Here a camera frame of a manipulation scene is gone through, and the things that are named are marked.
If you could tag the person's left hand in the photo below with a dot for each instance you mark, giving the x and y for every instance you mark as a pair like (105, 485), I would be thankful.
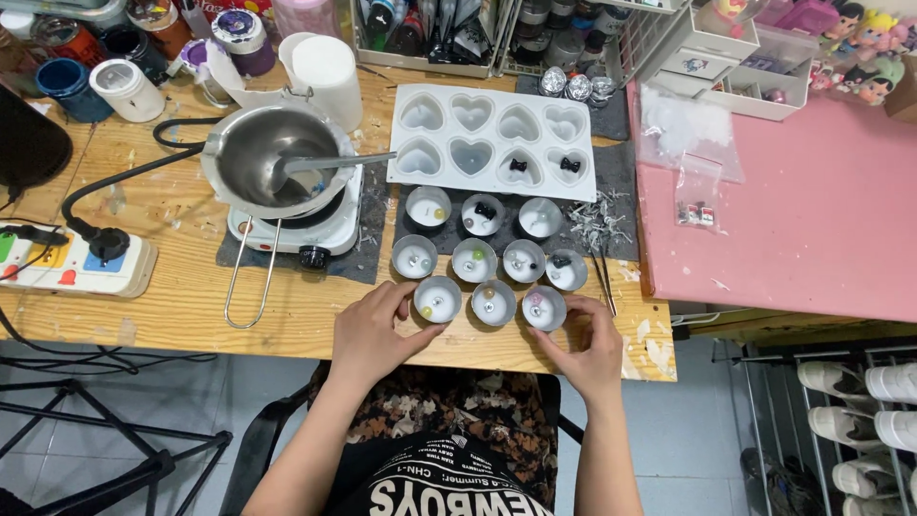
(365, 337)

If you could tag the person's right hand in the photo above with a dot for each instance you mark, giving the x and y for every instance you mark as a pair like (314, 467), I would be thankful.
(591, 358)

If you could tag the tealight cup with pink flower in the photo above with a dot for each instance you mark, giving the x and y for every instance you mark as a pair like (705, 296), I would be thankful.
(544, 309)

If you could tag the tealight cup with yellow bead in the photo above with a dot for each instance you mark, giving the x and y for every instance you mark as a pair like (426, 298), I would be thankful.
(438, 299)

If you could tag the black tweezers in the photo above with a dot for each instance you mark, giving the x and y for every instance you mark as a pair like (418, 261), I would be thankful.
(603, 283)

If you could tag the person's floral patterned shorts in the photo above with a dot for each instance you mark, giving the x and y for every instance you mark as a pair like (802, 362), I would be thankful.
(444, 401)

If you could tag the white electric hot plate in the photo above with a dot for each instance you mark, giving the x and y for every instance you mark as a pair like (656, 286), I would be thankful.
(315, 233)

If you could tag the group of metal tealight candles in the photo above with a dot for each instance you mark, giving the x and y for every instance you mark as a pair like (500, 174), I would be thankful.
(474, 259)

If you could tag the pile of metal wick scraps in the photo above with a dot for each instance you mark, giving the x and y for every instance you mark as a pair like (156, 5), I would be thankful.
(598, 218)

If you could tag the person's black printed shirt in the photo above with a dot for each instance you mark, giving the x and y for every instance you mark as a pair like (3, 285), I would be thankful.
(437, 480)

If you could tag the grey spoon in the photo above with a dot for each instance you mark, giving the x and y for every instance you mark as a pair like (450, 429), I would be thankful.
(337, 162)

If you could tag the large dark grey felt mat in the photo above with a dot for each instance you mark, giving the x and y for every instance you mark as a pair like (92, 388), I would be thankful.
(616, 172)

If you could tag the small black bow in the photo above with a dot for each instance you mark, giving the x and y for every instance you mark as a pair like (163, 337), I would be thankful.
(570, 165)
(517, 165)

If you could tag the small clear zip bag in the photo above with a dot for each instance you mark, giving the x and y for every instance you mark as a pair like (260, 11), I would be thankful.
(697, 193)

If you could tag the white silicone heart mould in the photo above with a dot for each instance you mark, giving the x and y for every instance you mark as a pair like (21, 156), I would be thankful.
(494, 140)

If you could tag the small dark grey felt mat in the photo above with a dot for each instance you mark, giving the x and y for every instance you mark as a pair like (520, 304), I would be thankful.
(612, 118)

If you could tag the clear bag of white flakes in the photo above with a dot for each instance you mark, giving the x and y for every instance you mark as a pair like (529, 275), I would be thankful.
(680, 129)

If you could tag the shoe rack with shoes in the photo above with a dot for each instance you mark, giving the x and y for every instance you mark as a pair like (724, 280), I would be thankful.
(838, 430)

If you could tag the white plastic jug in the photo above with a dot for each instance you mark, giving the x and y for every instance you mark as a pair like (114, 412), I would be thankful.
(326, 75)

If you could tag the foil wrapped ball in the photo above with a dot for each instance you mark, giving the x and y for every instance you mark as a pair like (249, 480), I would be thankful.
(551, 81)
(579, 87)
(603, 89)

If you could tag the black metal folding stand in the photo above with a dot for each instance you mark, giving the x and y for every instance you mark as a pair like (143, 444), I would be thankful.
(93, 444)

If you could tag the beige power strip coloured switches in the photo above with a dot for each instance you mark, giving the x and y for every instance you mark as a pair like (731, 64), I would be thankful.
(71, 269)

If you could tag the white organizer with bottles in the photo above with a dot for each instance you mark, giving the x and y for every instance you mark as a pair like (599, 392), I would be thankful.
(430, 36)

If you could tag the small purple lidded container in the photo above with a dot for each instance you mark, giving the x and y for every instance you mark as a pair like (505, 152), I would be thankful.
(195, 64)

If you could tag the jar with purple lid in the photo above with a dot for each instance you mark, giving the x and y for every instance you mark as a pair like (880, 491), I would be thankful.
(243, 39)

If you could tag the white drawer organizer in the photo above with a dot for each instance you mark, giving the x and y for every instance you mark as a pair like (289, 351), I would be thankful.
(723, 64)

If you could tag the white rack with jars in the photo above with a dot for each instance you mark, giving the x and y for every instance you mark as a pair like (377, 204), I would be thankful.
(566, 36)

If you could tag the pink bottle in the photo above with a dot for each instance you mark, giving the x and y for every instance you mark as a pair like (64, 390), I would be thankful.
(304, 16)

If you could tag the white jar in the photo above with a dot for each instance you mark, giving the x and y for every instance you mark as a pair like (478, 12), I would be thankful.
(129, 89)

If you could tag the black jar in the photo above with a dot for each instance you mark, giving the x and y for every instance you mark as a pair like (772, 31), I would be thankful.
(136, 51)

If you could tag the brown jar with lid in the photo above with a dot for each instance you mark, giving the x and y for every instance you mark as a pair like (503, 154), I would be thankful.
(161, 25)

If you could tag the blue jar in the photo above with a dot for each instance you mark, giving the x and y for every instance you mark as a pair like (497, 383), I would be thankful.
(70, 89)

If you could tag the black bag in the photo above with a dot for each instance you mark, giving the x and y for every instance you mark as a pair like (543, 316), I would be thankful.
(28, 143)

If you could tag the group of doll figurines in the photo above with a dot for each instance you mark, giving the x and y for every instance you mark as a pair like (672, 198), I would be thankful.
(867, 50)

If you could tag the red tin can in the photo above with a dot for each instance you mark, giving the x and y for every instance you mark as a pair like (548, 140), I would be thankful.
(68, 43)

